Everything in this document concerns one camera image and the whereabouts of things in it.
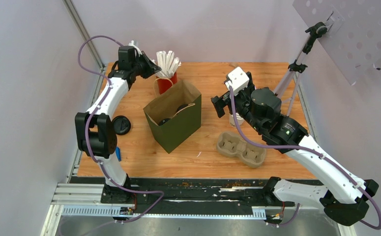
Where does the white wrapped straws bundle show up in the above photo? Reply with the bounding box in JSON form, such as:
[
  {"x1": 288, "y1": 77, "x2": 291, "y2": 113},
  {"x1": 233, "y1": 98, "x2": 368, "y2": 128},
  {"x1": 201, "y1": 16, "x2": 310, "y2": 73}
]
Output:
[{"x1": 152, "y1": 50, "x2": 181, "y2": 79}]

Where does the black coffee lid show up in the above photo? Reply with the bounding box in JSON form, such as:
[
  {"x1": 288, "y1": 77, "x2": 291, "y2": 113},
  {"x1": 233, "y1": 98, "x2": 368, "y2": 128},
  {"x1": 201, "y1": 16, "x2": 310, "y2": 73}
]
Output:
[
  {"x1": 158, "y1": 118, "x2": 170, "y2": 126},
  {"x1": 176, "y1": 104, "x2": 192, "y2": 113}
]

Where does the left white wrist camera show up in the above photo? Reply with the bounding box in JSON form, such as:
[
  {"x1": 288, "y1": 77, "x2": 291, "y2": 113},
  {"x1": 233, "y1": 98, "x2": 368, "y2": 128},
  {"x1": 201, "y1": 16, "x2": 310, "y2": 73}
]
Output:
[{"x1": 128, "y1": 40, "x2": 142, "y2": 55}]

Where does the red cup holder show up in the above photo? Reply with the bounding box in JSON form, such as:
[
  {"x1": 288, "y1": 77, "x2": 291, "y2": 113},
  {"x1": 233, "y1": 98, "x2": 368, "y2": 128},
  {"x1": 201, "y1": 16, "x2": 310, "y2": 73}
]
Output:
[{"x1": 155, "y1": 72, "x2": 177, "y2": 94}]

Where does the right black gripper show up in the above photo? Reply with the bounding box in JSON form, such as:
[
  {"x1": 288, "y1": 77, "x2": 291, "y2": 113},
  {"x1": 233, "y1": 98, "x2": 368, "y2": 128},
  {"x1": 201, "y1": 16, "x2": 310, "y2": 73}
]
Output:
[{"x1": 211, "y1": 84, "x2": 264, "y2": 133}]

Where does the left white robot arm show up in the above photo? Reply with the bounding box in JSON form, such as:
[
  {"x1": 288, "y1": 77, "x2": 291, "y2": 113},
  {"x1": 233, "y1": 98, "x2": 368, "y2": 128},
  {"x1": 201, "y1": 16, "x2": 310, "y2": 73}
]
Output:
[{"x1": 75, "y1": 44, "x2": 161, "y2": 204}]

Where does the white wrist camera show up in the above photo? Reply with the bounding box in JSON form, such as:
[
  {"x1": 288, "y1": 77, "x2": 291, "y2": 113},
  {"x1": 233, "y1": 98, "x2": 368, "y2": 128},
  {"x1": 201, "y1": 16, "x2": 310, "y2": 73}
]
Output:
[
  {"x1": 224, "y1": 66, "x2": 249, "y2": 95},
  {"x1": 128, "y1": 40, "x2": 142, "y2": 55}
]

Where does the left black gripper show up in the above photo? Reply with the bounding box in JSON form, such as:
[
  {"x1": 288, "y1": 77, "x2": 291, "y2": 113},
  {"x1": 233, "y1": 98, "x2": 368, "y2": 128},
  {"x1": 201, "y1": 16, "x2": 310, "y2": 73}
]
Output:
[{"x1": 132, "y1": 52, "x2": 163, "y2": 80}]

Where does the grey tripod stand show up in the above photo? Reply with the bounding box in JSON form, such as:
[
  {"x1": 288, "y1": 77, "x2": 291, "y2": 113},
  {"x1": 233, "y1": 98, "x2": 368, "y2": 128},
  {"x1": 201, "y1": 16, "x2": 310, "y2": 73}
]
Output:
[{"x1": 273, "y1": 22, "x2": 328, "y2": 116}]

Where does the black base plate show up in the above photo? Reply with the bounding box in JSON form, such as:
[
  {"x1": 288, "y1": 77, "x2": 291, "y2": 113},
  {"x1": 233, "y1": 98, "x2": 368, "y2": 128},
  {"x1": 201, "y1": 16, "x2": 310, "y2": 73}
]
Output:
[{"x1": 100, "y1": 177, "x2": 296, "y2": 217}]

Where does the grey perforated panel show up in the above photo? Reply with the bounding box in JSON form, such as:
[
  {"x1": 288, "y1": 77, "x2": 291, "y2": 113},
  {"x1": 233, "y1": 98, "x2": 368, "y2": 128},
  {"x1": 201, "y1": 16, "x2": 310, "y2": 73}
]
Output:
[{"x1": 293, "y1": 0, "x2": 381, "y2": 85}]

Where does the blue toy brick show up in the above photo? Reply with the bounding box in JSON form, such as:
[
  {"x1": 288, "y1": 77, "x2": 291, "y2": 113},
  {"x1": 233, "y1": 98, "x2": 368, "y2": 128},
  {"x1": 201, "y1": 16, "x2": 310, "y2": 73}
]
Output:
[{"x1": 115, "y1": 147, "x2": 121, "y2": 162}]

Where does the green paper bag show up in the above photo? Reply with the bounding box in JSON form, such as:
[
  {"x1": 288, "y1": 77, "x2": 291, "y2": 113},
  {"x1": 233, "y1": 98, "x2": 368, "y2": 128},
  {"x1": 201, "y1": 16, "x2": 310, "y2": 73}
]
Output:
[{"x1": 143, "y1": 80, "x2": 202, "y2": 153}]

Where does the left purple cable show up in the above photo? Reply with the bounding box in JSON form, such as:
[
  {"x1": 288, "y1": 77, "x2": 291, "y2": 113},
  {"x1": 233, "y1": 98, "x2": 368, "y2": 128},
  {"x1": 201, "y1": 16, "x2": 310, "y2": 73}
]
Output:
[{"x1": 77, "y1": 35, "x2": 166, "y2": 225}]

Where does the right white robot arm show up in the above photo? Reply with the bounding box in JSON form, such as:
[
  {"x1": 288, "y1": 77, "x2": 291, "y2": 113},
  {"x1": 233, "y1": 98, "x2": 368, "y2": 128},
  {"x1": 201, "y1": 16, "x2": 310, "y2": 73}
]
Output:
[{"x1": 211, "y1": 67, "x2": 381, "y2": 230}]

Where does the brown cardboard cup carrier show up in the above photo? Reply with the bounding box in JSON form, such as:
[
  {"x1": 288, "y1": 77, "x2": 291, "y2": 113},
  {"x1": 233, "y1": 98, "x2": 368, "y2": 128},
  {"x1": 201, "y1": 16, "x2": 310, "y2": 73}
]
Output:
[{"x1": 216, "y1": 131, "x2": 266, "y2": 168}]

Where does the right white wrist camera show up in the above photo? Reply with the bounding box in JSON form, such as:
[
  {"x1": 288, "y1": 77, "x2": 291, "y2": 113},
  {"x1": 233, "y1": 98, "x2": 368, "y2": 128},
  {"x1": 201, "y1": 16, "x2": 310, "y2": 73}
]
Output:
[{"x1": 224, "y1": 66, "x2": 249, "y2": 95}]

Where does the stack of black lids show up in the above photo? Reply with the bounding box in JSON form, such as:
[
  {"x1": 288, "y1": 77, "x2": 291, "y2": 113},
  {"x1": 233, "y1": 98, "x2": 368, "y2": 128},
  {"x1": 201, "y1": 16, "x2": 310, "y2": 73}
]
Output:
[{"x1": 113, "y1": 116, "x2": 132, "y2": 135}]

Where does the stack of white paper cups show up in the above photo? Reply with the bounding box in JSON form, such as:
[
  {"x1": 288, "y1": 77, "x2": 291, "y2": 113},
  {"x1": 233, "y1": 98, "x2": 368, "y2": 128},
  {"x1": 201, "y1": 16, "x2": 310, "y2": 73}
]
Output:
[{"x1": 229, "y1": 113, "x2": 244, "y2": 127}]

